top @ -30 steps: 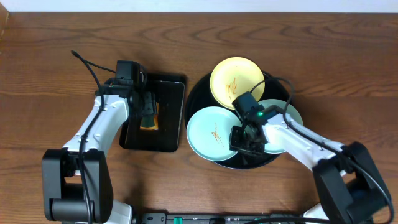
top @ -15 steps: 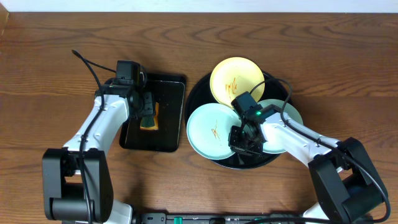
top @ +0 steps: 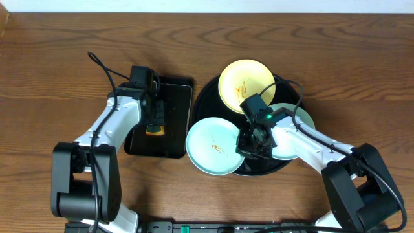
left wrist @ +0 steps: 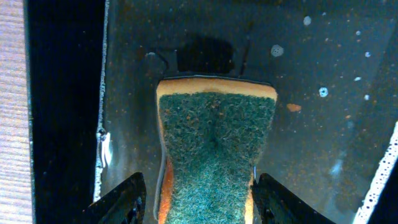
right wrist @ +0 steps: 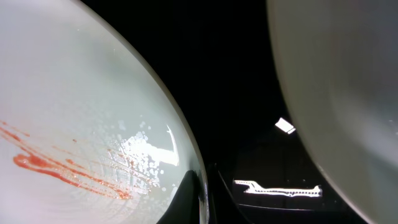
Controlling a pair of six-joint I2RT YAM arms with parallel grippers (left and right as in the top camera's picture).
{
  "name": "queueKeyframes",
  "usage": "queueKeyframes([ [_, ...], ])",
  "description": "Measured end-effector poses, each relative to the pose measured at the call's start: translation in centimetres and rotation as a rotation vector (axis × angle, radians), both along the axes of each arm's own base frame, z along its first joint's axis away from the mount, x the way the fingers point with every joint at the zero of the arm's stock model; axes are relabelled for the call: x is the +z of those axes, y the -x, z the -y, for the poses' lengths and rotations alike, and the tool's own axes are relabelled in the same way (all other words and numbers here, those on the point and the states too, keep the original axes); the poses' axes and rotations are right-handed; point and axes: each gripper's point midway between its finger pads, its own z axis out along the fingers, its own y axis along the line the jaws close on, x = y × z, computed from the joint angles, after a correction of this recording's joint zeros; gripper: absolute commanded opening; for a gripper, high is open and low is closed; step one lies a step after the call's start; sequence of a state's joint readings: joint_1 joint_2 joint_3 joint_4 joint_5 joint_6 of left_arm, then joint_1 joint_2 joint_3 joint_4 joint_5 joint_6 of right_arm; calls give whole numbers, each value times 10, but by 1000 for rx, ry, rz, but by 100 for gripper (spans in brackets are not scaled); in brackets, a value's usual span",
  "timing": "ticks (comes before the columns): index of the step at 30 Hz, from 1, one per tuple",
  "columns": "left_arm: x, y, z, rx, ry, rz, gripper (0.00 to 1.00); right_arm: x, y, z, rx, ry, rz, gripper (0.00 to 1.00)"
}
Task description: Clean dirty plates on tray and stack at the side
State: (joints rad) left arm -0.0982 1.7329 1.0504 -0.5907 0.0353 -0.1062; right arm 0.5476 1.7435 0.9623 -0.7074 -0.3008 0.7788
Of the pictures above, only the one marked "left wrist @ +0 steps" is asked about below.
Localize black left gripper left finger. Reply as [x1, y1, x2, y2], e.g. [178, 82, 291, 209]
[81, 172, 147, 224]

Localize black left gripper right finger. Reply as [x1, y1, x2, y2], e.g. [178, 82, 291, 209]
[251, 173, 335, 224]

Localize orange green scrub sponge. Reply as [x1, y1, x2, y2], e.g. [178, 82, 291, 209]
[154, 77, 277, 224]

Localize black rectangular tray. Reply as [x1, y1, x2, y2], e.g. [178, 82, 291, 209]
[26, 1, 397, 223]

